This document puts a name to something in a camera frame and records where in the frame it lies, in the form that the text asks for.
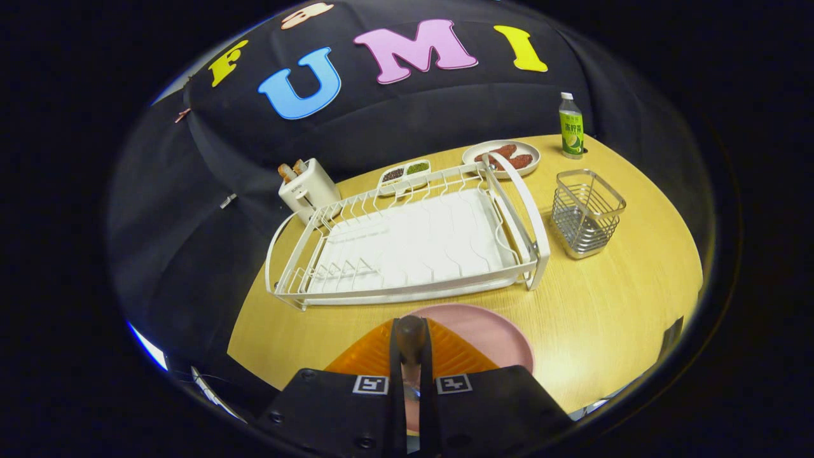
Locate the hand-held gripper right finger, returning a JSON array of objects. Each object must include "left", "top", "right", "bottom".
[{"left": 420, "top": 318, "right": 573, "bottom": 455}]

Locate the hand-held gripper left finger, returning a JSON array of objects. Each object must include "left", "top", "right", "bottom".
[{"left": 258, "top": 318, "right": 408, "bottom": 455}]

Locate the wooden-handled metal spoon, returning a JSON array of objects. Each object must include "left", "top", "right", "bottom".
[{"left": 394, "top": 316, "right": 430, "bottom": 454}]

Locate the pink plate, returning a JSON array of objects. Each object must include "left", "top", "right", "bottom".
[{"left": 404, "top": 303, "right": 535, "bottom": 434}]

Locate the white wire dish rack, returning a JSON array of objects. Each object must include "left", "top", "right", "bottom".
[{"left": 265, "top": 155, "right": 551, "bottom": 312}]

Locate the metal wire basket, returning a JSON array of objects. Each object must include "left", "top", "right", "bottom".
[{"left": 551, "top": 169, "right": 627, "bottom": 260}]

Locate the white divided seasoning dish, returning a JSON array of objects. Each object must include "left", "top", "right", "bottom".
[{"left": 378, "top": 159, "right": 432, "bottom": 195}]

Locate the white round plate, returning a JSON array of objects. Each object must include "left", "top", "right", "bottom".
[{"left": 462, "top": 140, "right": 542, "bottom": 179}]

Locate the white toaster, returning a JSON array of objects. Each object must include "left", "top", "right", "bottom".
[{"left": 279, "top": 158, "right": 341, "bottom": 223}]

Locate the black backdrop cloth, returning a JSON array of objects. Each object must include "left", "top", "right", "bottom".
[{"left": 108, "top": 3, "right": 713, "bottom": 382}]

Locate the green label drink bottle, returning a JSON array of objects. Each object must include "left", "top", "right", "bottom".
[{"left": 559, "top": 92, "right": 584, "bottom": 160}]

